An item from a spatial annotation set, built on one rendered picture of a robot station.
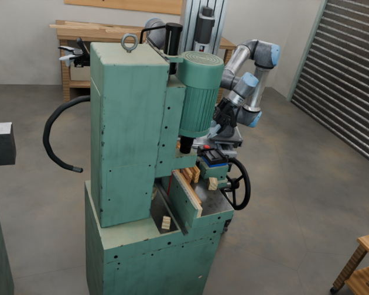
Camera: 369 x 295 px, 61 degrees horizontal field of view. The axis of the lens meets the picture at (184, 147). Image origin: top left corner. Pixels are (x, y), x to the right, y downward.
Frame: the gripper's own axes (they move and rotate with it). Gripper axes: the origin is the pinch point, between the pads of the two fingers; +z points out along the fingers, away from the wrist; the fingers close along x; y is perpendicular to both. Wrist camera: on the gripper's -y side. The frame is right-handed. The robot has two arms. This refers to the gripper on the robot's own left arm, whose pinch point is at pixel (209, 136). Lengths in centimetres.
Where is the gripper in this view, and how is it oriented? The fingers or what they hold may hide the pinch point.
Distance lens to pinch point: 157.2
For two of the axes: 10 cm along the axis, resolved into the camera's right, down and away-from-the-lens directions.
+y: -7.0, -3.3, -6.3
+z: -5.9, 7.7, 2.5
